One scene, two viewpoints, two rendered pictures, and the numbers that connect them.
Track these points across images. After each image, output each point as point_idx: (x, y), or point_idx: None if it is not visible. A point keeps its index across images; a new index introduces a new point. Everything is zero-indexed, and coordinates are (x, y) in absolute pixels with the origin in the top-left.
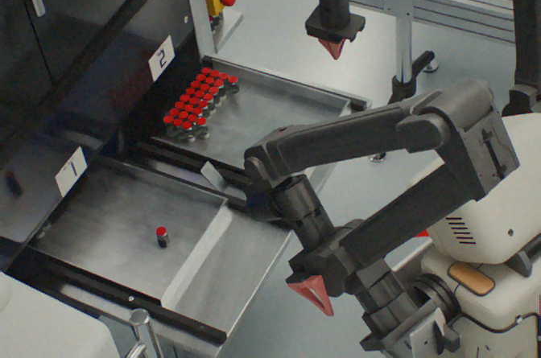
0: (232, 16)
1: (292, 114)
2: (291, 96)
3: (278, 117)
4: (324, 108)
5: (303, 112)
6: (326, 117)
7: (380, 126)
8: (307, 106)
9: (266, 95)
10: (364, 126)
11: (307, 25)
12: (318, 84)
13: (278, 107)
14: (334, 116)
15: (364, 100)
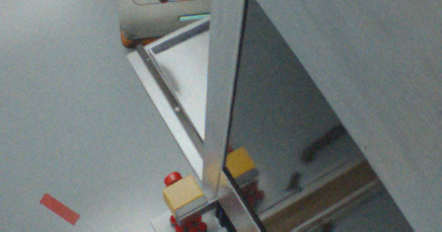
0: (161, 221)
1: (190, 78)
2: (180, 96)
3: (202, 83)
4: (164, 68)
5: (182, 75)
6: (170, 59)
7: None
8: (175, 78)
9: (196, 111)
10: None
11: None
12: (151, 94)
13: (195, 92)
14: (164, 56)
15: (131, 57)
